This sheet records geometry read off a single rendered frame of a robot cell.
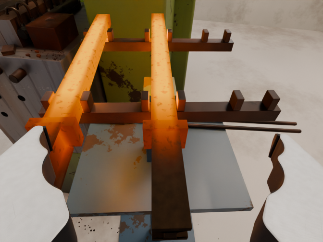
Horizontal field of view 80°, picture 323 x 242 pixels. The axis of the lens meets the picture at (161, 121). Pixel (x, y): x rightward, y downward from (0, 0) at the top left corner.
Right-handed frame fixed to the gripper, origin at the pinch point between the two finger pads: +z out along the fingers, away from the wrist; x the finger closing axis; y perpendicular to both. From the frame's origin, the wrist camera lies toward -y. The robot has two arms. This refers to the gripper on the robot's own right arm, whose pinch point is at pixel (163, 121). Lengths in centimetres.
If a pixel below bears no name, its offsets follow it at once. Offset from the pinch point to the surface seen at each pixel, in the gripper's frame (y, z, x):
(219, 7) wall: -9, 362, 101
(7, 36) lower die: 3, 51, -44
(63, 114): 4.5, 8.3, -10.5
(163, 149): 5.1, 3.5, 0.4
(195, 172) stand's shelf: 28.0, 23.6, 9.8
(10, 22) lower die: 0, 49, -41
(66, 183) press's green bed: 82, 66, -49
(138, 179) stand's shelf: 28.9, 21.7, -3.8
